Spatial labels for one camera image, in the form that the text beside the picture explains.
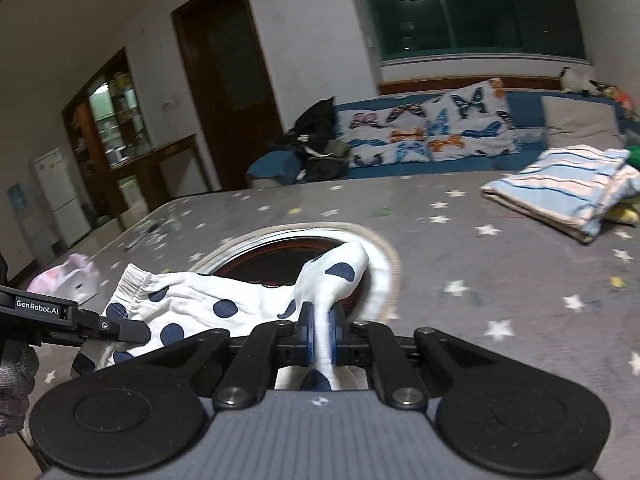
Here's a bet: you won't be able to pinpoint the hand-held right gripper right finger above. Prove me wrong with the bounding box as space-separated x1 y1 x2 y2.
327 305 506 409

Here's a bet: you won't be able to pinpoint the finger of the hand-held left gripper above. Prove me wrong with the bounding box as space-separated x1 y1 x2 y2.
76 309 152 346

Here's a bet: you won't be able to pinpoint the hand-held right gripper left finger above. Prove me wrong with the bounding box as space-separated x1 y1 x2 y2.
134 305 317 409

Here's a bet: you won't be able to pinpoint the white navy polka dot pants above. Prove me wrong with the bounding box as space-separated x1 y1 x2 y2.
70 240 371 392

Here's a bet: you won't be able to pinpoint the pile of dark clothes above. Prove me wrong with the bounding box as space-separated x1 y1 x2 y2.
283 97 352 184

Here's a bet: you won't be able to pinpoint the person's left hand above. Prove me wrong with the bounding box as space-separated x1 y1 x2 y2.
0 339 41 437

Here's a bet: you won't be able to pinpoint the pink and white cloth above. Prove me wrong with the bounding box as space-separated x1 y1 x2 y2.
27 253 102 305

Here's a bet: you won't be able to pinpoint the white refrigerator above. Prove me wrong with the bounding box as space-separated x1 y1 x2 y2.
32 147 94 247

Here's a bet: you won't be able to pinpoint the grey star print bed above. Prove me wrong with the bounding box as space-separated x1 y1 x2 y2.
20 170 640 480

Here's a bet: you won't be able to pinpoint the dark wooden desk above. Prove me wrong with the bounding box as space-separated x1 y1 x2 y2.
109 133 212 213

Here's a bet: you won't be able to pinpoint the glass door wooden cabinet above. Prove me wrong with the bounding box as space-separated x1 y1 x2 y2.
61 47 152 233

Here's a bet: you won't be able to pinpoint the butterfly print pillow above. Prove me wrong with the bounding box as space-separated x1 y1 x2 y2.
334 78 519 169

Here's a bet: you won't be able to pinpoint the dark wooden door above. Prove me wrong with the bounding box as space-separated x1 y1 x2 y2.
171 0 287 192

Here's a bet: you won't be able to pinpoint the striped folded blanket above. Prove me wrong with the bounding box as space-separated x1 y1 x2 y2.
480 144 640 244

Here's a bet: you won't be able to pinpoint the brown wooden window ledge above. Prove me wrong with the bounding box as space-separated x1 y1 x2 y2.
378 75 562 97

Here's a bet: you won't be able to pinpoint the grey pillow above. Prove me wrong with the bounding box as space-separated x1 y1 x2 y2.
541 95 627 151

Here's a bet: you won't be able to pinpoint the black and white plush toy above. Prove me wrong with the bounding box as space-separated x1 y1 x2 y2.
557 66 602 96

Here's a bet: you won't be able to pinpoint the large dark window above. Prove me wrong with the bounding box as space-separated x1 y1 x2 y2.
356 0 587 65

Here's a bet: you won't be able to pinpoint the orange plush toy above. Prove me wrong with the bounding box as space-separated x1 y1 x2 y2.
598 80 637 112

